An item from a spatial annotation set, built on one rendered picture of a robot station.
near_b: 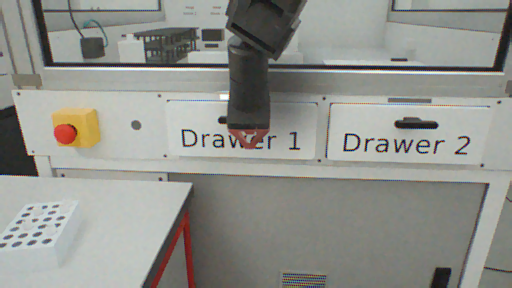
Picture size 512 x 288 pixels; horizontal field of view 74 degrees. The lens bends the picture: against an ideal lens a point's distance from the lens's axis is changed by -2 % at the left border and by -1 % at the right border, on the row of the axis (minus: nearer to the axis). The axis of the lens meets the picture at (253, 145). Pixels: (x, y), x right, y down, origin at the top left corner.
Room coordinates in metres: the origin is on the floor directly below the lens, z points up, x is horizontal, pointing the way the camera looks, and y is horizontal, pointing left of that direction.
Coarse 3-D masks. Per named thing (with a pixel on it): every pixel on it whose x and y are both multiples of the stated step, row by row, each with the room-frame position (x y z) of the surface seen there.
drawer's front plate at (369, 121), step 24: (336, 120) 0.61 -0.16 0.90; (360, 120) 0.61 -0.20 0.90; (384, 120) 0.61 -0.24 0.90; (456, 120) 0.60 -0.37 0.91; (480, 120) 0.59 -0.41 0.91; (336, 144) 0.61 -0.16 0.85; (360, 144) 0.61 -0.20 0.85; (408, 144) 0.60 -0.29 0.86; (432, 144) 0.60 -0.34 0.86; (456, 144) 0.60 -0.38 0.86; (480, 144) 0.59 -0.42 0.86
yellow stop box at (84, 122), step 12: (72, 108) 0.66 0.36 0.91; (84, 108) 0.66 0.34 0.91; (60, 120) 0.63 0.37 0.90; (72, 120) 0.63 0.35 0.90; (84, 120) 0.62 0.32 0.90; (96, 120) 0.66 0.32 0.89; (84, 132) 0.62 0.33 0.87; (96, 132) 0.65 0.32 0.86; (60, 144) 0.63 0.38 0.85; (72, 144) 0.63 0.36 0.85; (84, 144) 0.62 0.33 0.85
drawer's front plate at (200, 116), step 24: (168, 120) 0.64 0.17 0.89; (192, 120) 0.64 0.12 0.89; (216, 120) 0.63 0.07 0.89; (288, 120) 0.62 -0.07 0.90; (312, 120) 0.62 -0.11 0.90; (168, 144) 0.64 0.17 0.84; (216, 144) 0.63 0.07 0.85; (264, 144) 0.62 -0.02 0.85; (288, 144) 0.62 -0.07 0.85; (312, 144) 0.62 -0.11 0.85
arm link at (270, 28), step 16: (240, 0) 0.43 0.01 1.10; (256, 0) 0.43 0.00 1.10; (272, 0) 0.41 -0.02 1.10; (288, 0) 0.40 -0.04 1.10; (304, 0) 0.41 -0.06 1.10; (240, 16) 0.43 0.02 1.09; (256, 16) 0.43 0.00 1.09; (272, 16) 0.42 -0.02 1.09; (288, 16) 0.41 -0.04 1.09; (256, 32) 0.43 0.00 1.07; (272, 32) 0.42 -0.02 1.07
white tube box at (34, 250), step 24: (24, 216) 0.45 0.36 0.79; (48, 216) 0.45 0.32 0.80; (72, 216) 0.45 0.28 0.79; (0, 240) 0.39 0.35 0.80; (24, 240) 0.39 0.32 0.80; (48, 240) 0.39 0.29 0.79; (72, 240) 0.44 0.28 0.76; (0, 264) 0.36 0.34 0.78; (24, 264) 0.37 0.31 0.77; (48, 264) 0.37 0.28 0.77
